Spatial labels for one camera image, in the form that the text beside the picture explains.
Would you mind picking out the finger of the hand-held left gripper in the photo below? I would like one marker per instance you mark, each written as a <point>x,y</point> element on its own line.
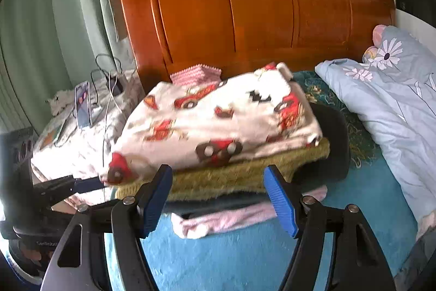
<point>88,184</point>

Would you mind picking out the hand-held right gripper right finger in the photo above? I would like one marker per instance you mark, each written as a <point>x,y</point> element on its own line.
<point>279,199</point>

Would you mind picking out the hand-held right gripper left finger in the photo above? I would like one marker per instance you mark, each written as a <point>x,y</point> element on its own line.
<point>155,199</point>

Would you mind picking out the white car-print garment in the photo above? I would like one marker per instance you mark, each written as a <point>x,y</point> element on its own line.
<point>221,120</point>

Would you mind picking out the person's left hand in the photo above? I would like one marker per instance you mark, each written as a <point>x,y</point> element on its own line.
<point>32,255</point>

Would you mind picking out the cloth-covered bedside table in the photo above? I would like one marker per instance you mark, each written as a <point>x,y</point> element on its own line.
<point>68,154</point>

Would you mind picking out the booklet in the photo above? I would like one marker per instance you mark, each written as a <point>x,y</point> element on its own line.
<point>54,134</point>

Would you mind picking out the olive fuzzy folded garment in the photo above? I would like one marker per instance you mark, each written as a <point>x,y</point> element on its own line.
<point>221,182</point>

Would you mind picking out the pink folded garment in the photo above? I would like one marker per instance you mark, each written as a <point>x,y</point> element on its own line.
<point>218,222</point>

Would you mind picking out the black folded garment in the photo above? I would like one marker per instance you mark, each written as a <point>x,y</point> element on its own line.
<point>327,141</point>

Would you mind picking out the smartphone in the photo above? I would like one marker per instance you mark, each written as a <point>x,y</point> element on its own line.
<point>82,103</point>

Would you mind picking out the white fluffy item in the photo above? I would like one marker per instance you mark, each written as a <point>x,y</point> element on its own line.
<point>59,101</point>

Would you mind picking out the black charger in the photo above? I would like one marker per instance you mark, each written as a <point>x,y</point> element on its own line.
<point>115,86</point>

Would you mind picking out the pink chevron cloth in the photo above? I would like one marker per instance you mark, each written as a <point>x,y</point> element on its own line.
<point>194,74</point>

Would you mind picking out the green curtain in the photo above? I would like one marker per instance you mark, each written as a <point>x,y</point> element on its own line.
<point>34,38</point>

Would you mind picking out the light blue floral duvet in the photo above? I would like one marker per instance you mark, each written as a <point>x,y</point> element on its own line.
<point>391,107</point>

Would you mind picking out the grey garment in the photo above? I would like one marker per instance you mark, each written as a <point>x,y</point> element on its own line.
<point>414,260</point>

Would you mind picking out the wooden headboard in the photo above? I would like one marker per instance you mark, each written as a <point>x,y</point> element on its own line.
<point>255,11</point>

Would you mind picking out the pink pillow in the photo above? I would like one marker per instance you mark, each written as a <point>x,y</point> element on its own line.
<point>378,35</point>

